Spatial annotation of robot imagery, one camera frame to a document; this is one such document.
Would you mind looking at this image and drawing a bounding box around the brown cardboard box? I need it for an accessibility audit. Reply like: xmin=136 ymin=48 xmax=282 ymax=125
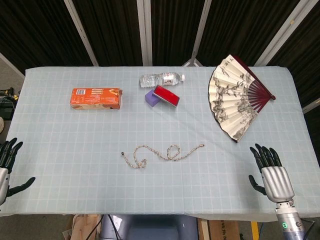
xmin=208 ymin=219 xmax=241 ymax=240

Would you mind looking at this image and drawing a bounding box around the beige braided rope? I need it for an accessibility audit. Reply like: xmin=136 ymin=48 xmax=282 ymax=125
xmin=120 ymin=144 xmax=205 ymax=170

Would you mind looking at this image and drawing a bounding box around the blue-grey robot torso base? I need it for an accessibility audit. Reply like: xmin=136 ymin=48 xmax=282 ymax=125
xmin=99 ymin=214 xmax=200 ymax=240

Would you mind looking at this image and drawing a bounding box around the light wooden board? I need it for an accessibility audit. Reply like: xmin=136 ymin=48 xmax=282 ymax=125
xmin=71 ymin=214 xmax=102 ymax=240

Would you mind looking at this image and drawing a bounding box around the painted paper folding fan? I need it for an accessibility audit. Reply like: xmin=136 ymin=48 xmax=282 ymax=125
xmin=208 ymin=54 xmax=277 ymax=144

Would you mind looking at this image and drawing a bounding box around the red flat box silver rim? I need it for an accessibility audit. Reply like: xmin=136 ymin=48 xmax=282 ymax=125
xmin=152 ymin=84 xmax=181 ymax=108

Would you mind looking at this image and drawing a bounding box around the purple foam block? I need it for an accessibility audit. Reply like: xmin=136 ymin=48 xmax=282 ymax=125
xmin=145 ymin=89 xmax=161 ymax=108

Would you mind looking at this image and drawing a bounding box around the orange cardboard box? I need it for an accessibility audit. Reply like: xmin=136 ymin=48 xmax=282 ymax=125
xmin=69 ymin=87 xmax=124 ymax=110

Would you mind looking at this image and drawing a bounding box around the clear plastic water bottle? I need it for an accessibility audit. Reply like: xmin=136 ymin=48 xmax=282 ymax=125
xmin=139 ymin=71 xmax=186 ymax=88

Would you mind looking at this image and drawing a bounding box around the black equipment with cables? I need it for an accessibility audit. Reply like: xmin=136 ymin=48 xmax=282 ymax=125
xmin=0 ymin=87 xmax=20 ymax=122

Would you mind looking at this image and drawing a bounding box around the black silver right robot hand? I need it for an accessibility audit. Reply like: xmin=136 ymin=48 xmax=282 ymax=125
xmin=248 ymin=143 xmax=296 ymax=203

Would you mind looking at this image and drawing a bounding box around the grey tripod stand base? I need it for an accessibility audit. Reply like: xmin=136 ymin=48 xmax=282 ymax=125
xmin=182 ymin=56 xmax=204 ymax=68

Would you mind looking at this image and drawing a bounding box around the white partition frame post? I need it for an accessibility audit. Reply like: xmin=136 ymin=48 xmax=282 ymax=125
xmin=136 ymin=0 xmax=153 ymax=67
xmin=63 ymin=0 xmax=100 ymax=67
xmin=191 ymin=0 xmax=213 ymax=61
xmin=253 ymin=0 xmax=308 ymax=67

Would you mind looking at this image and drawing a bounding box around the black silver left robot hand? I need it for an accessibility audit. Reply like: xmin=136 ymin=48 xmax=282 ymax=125
xmin=0 ymin=137 xmax=36 ymax=207

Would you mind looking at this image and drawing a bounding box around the light blue grid tablecloth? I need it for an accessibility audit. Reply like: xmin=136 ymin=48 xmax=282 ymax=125
xmin=0 ymin=65 xmax=320 ymax=222

